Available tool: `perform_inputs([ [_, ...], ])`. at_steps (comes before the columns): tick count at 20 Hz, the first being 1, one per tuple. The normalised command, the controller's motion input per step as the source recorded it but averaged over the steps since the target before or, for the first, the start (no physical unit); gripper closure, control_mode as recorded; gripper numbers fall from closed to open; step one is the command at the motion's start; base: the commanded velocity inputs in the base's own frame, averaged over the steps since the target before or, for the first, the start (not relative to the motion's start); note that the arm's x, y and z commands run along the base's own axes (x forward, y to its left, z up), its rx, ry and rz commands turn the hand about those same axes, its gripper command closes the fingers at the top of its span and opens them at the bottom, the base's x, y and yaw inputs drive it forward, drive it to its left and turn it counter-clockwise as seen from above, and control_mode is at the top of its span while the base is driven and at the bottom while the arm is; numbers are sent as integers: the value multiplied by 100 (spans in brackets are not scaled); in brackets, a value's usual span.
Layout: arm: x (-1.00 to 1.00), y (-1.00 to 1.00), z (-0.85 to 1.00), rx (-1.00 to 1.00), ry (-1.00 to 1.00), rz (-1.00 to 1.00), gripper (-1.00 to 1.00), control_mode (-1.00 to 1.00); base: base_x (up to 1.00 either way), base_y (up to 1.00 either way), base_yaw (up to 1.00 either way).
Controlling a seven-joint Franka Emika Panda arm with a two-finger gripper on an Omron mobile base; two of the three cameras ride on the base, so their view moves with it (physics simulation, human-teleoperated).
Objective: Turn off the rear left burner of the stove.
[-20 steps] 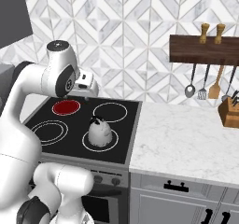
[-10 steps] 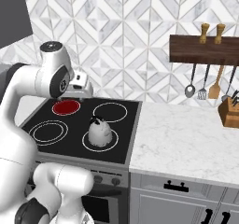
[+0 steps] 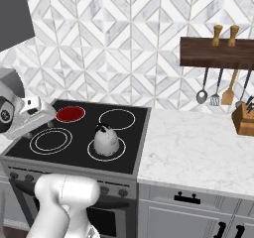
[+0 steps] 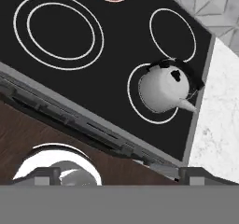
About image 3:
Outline dark wooden wall shelf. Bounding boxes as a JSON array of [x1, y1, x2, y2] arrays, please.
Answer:
[[180, 36, 254, 71]]

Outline grey drawer front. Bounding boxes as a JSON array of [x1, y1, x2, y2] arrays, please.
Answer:
[[138, 181, 254, 218]]

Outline wooden salt mill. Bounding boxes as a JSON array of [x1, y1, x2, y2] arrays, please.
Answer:
[[211, 24, 224, 48]]

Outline white grey kettle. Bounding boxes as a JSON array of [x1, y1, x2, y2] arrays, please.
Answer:
[[93, 122, 121, 157]]

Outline grey metal ladle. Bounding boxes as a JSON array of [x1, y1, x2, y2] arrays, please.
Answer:
[[195, 66, 210, 105]]

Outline grey cupboard door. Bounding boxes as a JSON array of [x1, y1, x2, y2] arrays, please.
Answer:
[[227, 214, 254, 238], [138, 200, 236, 238]]

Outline black cupboard door handle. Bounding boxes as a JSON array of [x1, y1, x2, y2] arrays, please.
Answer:
[[233, 224, 246, 238], [215, 221, 228, 238]]

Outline wooden spatula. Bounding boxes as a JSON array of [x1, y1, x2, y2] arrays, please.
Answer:
[[220, 68, 239, 106]]

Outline wooden knife block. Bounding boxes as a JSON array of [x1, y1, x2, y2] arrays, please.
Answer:
[[230, 102, 254, 138]]

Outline black glass stove hob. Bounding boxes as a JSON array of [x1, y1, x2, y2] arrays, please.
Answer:
[[3, 98, 153, 177]]

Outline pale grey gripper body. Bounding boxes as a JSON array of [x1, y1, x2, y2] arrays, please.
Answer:
[[3, 98, 58, 141]]

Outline wooden pepper mill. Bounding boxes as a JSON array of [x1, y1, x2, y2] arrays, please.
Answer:
[[227, 25, 240, 49]]

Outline grey oven door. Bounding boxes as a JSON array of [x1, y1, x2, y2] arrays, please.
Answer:
[[9, 178, 139, 238]]

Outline black drawer handle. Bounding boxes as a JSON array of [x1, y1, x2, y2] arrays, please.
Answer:
[[174, 190, 202, 205]]

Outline grey slotted spatula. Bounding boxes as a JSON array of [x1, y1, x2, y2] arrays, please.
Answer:
[[209, 67, 225, 107]]

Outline grey range hood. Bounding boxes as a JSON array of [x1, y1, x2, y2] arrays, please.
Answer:
[[0, 0, 36, 53]]

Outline dark metal hanging tool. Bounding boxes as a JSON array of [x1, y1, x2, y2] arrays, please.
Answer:
[[234, 68, 253, 109]]

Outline black-handled knives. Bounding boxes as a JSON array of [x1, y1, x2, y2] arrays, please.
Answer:
[[243, 95, 254, 115]]

